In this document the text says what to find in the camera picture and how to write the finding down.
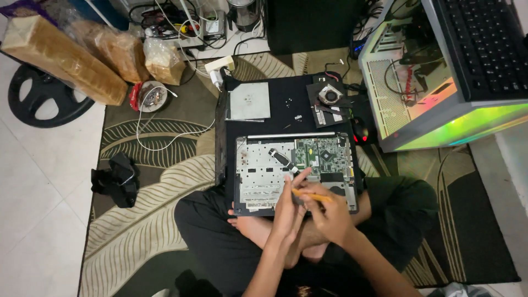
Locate red packet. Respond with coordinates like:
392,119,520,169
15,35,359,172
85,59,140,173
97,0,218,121
128,82,143,112

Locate small bagged bread loaf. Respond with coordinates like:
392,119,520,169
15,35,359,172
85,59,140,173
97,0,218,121
143,37,186,86

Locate person's crossed legs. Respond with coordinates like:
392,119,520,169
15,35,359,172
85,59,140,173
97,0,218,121
174,175,440,297

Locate round metal tin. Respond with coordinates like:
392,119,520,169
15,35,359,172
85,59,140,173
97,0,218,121
138,81,168,113

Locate black cylindrical tool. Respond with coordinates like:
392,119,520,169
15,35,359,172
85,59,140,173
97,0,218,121
268,148,300,174

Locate bare hard drive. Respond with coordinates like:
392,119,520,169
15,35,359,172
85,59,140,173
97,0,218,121
202,12,227,40

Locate small red black connector wire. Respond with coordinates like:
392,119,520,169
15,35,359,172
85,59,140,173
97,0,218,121
324,59,345,82

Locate leaf pattern rug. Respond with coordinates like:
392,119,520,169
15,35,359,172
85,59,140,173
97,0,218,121
78,47,521,297

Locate tangle of cables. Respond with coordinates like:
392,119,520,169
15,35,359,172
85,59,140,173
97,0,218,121
129,0,204,43

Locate opened laptop base with motherboard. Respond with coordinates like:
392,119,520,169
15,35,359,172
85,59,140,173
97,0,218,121
233,132,359,217

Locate yellow handled screwdriver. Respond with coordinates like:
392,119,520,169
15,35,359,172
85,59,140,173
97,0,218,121
291,189,333,203

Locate black work mat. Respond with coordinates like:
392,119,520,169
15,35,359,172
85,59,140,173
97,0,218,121
214,73,365,207

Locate steel kettle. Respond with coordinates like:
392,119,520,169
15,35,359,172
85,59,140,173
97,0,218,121
226,0,261,33

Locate white glass computer case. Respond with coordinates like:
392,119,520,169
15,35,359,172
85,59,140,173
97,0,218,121
357,0,528,153

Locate person's left hand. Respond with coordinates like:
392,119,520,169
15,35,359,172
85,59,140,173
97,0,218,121
269,167,313,249

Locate white charging cable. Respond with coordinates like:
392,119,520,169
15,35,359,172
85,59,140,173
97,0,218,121
135,86,216,152

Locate black laptop cover panel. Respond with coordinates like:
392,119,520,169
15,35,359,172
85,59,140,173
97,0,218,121
306,80,354,129

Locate grey cloth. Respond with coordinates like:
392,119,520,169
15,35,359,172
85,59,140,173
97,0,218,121
428,282,492,297

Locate white power strip with adapter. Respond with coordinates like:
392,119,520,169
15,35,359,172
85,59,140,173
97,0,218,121
204,55,236,90

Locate black crumpled pouch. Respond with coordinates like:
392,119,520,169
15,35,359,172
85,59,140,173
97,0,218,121
90,152,141,209

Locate long bagged bread loaf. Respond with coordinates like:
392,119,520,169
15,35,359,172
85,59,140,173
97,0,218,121
0,14,129,106

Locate black box cabinet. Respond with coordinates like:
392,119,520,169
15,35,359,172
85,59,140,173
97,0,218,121
265,0,365,57

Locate black keyboard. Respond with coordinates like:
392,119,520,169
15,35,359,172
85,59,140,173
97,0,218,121
430,0,528,102

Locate medium bagged bread loaf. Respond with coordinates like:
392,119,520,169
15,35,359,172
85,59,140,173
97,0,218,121
66,20,150,84

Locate black round wheel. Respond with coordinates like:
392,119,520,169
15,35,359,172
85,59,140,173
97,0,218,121
7,64,96,129

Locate silver metal drive plate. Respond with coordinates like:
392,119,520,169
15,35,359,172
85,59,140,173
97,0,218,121
225,82,271,123

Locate black computer mouse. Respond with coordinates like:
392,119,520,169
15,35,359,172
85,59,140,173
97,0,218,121
350,117,370,146

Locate person's right hand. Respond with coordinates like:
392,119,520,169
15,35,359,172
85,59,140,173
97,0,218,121
295,181,355,248

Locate laptop cooling fan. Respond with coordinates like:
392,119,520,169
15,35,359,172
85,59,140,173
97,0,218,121
317,83,344,106

